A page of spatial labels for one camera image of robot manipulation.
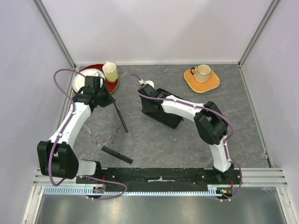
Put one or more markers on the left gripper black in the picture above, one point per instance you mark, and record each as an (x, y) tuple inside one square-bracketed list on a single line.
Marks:
[(110, 100)]

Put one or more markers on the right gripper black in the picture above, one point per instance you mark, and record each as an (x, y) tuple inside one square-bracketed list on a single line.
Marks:
[(145, 108)]

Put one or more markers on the black zipper tool case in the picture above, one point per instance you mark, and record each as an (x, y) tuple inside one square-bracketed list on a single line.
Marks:
[(168, 119)]

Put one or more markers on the black handled comb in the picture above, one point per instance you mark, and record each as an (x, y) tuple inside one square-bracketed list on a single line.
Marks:
[(121, 118)]

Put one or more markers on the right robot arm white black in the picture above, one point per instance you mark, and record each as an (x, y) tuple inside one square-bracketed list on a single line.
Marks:
[(170, 110)]

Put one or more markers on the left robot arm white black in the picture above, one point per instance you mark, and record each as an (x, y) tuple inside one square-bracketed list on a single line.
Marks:
[(56, 156)]

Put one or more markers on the white paper plate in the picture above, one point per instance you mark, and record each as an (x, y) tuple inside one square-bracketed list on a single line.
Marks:
[(79, 81)]

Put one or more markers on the pale yellow cup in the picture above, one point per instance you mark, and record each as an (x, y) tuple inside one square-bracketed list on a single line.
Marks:
[(110, 72)]

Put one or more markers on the silver scissors left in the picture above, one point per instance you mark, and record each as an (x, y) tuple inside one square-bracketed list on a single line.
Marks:
[(95, 137)]

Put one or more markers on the silver scissors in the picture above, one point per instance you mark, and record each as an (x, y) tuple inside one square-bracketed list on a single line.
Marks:
[(109, 140), (95, 137)]

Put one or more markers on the silver scissors right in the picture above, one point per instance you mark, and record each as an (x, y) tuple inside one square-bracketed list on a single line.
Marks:
[(109, 140)]

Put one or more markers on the orange woven coaster mat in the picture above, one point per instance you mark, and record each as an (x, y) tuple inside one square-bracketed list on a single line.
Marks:
[(212, 83)]

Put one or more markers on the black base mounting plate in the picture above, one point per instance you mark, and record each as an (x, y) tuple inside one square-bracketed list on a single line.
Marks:
[(168, 179)]

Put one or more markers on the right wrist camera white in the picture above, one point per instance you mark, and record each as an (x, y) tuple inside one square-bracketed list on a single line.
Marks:
[(149, 82)]

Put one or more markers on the cream mug black handle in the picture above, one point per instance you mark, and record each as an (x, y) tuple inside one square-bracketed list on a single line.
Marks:
[(201, 73)]

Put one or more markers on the grey slotted cable duct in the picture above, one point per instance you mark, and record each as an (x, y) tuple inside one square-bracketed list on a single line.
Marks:
[(100, 191)]

